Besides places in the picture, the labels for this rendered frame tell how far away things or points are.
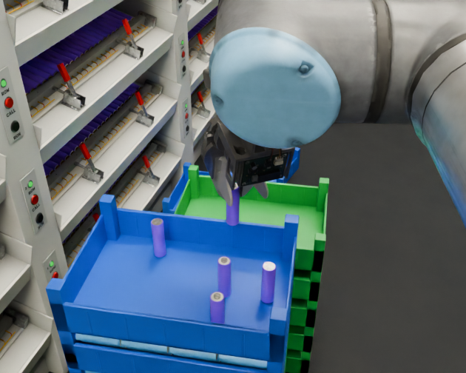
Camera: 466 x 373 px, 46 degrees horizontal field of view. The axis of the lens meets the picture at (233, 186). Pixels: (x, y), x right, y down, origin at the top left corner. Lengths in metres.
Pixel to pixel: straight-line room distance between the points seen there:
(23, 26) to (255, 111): 0.68
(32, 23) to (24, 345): 0.62
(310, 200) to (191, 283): 0.47
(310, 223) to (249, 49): 0.83
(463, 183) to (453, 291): 1.27
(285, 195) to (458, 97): 0.89
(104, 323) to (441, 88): 0.53
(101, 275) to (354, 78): 0.55
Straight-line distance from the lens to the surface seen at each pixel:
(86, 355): 0.81
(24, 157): 1.01
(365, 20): 0.40
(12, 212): 1.03
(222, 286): 0.77
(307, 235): 1.13
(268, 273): 0.74
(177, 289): 0.80
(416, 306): 1.50
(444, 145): 0.33
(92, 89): 1.22
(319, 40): 0.39
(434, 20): 0.41
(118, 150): 1.36
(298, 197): 1.20
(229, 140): 0.61
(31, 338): 1.23
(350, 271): 1.54
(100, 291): 0.82
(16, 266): 1.10
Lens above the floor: 1.06
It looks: 36 degrees down
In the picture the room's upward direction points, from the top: straight up
